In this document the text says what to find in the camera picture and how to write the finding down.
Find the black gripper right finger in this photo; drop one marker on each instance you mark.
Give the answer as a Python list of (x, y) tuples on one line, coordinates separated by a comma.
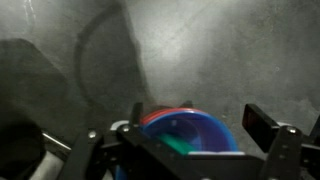
[(260, 128)]

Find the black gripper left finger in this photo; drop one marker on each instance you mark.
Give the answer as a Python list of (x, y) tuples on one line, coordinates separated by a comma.
[(136, 115)]

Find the red plastic bowl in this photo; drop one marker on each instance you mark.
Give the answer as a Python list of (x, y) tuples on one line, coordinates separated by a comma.
[(156, 114)]

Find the blue plastic bowl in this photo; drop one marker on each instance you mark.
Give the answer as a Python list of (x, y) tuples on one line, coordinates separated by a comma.
[(213, 133)]

